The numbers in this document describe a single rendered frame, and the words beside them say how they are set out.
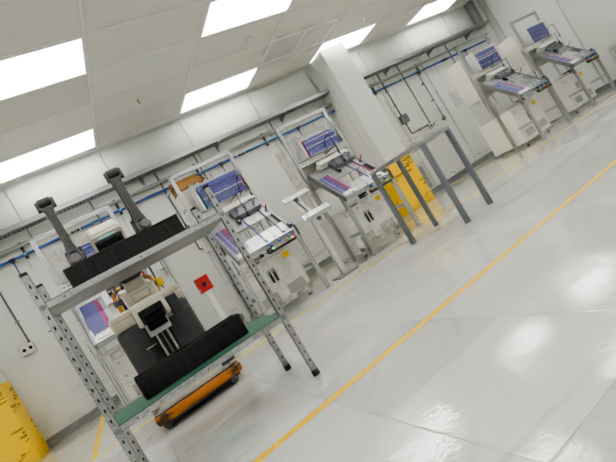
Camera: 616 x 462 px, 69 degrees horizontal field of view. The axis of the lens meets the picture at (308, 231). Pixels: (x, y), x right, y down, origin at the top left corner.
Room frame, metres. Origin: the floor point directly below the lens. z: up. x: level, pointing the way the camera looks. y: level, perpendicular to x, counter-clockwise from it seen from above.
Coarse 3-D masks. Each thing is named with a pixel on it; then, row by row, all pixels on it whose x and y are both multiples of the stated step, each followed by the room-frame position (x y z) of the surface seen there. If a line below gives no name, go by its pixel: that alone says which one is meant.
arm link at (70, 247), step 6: (36, 204) 2.68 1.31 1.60; (54, 204) 2.71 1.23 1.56; (42, 210) 2.68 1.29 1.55; (48, 210) 2.69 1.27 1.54; (54, 210) 2.73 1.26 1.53; (48, 216) 2.68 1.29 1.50; (54, 216) 2.69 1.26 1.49; (54, 222) 2.68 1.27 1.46; (54, 228) 2.68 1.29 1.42; (60, 228) 2.69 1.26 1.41; (60, 234) 2.68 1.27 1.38; (66, 234) 2.69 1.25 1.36; (66, 240) 2.68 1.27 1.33; (66, 246) 2.68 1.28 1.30; (72, 246) 2.69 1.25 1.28; (66, 252) 2.67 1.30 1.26; (72, 252) 2.71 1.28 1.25; (78, 252) 2.69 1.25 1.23
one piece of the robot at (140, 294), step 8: (136, 280) 3.02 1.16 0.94; (144, 280) 3.05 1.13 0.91; (152, 280) 3.04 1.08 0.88; (128, 288) 2.99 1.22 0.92; (136, 288) 3.00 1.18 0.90; (144, 288) 3.00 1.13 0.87; (152, 288) 3.02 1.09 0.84; (128, 296) 2.95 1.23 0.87; (136, 296) 2.97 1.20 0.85; (144, 296) 2.99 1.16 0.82; (152, 296) 2.97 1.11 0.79; (160, 296) 2.99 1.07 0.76; (128, 304) 2.95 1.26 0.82; (136, 304) 2.93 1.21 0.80; (144, 304) 2.95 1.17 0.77; (168, 304) 3.04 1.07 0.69; (136, 312) 2.92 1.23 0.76; (168, 312) 3.02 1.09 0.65; (136, 320) 2.92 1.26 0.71
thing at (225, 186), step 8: (224, 176) 5.06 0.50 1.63; (232, 176) 5.10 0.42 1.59; (208, 184) 4.98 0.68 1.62; (216, 184) 5.01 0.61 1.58; (224, 184) 5.04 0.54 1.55; (232, 184) 5.08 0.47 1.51; (240, 184) 5.12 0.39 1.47; (200, 192) 4.92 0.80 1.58; (216, 192) 4.99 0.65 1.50; (224, 192) 5.02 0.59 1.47; (232, 192) 5.06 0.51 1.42; (208, 200) 4.93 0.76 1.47; (224, 200) 5.00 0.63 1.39
